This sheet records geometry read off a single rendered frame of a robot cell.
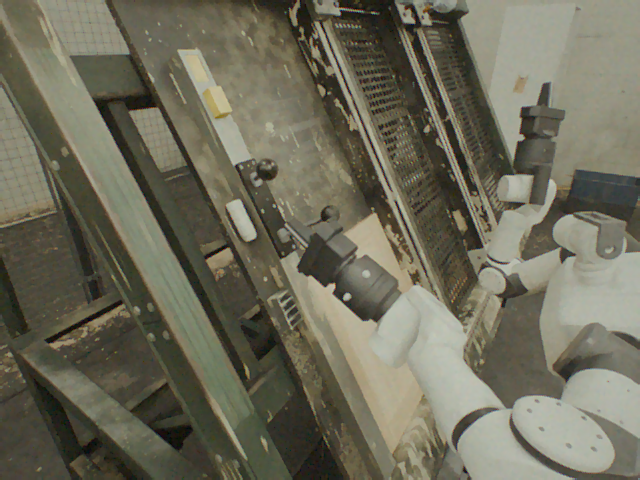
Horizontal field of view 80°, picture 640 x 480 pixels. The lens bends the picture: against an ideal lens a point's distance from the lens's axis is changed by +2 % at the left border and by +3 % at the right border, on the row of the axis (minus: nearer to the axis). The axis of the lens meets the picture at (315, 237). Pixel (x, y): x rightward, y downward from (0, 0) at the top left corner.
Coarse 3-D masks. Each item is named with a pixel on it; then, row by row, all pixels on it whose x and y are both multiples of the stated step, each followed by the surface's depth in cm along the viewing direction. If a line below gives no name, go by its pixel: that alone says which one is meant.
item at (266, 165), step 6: (258, 162) 61; (264, 162) 60; (270, 162) 61; (276, 162) 62; (258, 168) 61; (264, 168) 60; (270, 168) 60; (276, 168) 61; (252, 174) 71; (258, 174) 61; (264, 174) 61; (270, 174) 61; (276, 174) 62; (252, 180) 71; (258, 180) 71; (264, 180) 62; (270, 180) 62
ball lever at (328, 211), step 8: (328, 208) 70; (336, 208) 70; (320, 216) 71; (328, 216) 70; (336, 216) 70; (304, 224) 72; (312, 224) 72; (280, 232) 72; (288, 232) 73; (280, 240) 73; (288, 240) 73
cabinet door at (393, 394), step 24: (360, 240) 98; (384, 240) 106; (384, 264) 104; (408, 288) 109; (336, 312) 84; (336, 336) 83; (360, 336) 89; (360, 360) 87; (360, 384) 85; (384, 384) 91; (408, 384) 98; (384, 408) 89; (408, 408) 96; (384, 432) 87
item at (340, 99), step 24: (312, 0) 94; (312, 24) 96; (312, 48) 99; (336, 48) 101; (312, 72) 101; (336, 72) 98; (336, 96) 100; (336, 120) 103; (360, 120) 103; (360, 144) 101; (360, 168) 104; (384, 168) 105; (384, 192) 103; (384, 216) 105; (408, 240) 105; (408, 264) 107; (432, 288) 110
